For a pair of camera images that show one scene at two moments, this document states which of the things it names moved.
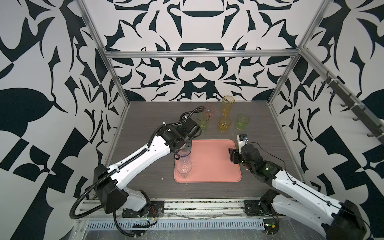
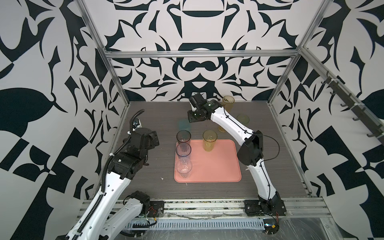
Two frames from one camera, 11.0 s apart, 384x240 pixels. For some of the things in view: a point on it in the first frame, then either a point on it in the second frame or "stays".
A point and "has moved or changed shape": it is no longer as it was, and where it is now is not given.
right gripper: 234,154 -> 190,116
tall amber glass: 227,103 stays
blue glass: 184,153 stays
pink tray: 212,162 stays
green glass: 242,120 stays
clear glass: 184,165 stays
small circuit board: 271,226 stays
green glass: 203,118 has moved or changed shape
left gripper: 188,145 -> 153,140
